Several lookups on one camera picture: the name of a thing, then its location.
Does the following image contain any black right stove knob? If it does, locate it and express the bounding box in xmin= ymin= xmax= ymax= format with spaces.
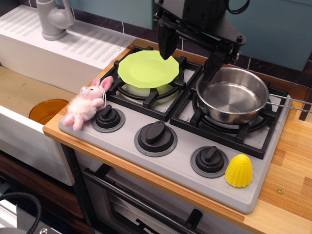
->
xmin=191 ymin=146 xmax=229 ymax=178

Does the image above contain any black left stove knob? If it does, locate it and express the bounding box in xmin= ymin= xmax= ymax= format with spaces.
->
xmin=92 ymin=105 xmax=126 ymax=133

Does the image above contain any black left burner grate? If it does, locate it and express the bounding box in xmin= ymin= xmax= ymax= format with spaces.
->
xmin=107 ymin=46 xmax=202 ymax=121

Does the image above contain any black middle stove knob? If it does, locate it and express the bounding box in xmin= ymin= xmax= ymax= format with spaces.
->
xmin=134 ymin=121 xmax=177 ymax=157

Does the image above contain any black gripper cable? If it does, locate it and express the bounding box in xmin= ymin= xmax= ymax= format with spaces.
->
xmin=225 ymin=0 xmax=251 ymax=15

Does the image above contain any black braided cable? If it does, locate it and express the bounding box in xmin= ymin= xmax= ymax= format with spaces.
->
xmin=0 ymin=192 xmax=42 ymax=234

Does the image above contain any yellow plastic corn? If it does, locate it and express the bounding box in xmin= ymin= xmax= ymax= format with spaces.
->
xmin=225 ymin=154 xmax=253 ymax=188

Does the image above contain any grey toy faucet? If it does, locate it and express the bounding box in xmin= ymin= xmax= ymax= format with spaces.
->
xmin=36 ymin=0 xmax=74 ymax=41

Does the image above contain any black right burner grate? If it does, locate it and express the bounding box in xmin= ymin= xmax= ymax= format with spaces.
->
xmin=170 ymin=81 xmax=288 ymax=159

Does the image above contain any stainless steel pot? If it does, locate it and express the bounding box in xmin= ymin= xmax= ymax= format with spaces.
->
xmin=195 ymin=67 xmax=312 ymax=125

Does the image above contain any black burner grate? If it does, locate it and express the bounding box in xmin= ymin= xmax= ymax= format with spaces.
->
xmin=170 ymin=81 xmax=288 ymax=159
xmin=107 ymin=46 xmax=202 ymax=121

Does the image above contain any grey toy stove top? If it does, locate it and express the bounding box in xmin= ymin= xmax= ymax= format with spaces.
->
xmin=58 ymin=56 xmax=291 ymax=214

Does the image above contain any white toy sink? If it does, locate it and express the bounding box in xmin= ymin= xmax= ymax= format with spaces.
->
xmin=0 ymin=5 xmax=135 ymax=186

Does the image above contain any pink plush bunny toy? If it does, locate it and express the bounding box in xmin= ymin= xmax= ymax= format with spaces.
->
xmin=62 ymin=76 xmax=114 ymax=132

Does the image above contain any orange plastic bowl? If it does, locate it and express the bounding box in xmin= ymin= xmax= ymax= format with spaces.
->
xmin=29 ymin=99 xmax=69 ymax=125

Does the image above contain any black oven door handle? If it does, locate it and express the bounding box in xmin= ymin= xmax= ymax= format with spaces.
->
xmin=82 ymin=165 xmax=202 ymax=234

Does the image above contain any black stove knob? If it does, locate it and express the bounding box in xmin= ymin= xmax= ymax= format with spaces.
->
xmin=92 ymin=105 xmax=126 ymax=133
xmin=191 ymin=146 xmax=229 ymax=178
xmin=134 ymin=121 xmax=177 ymax=157

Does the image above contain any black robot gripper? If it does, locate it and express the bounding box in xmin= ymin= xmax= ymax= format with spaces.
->
xmin=154 ymin=0 xmax=246 ymax=82

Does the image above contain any lime green plastic plate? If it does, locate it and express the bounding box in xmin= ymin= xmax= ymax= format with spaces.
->
xmin=117 ymin=50 xmax=179 ymax=88

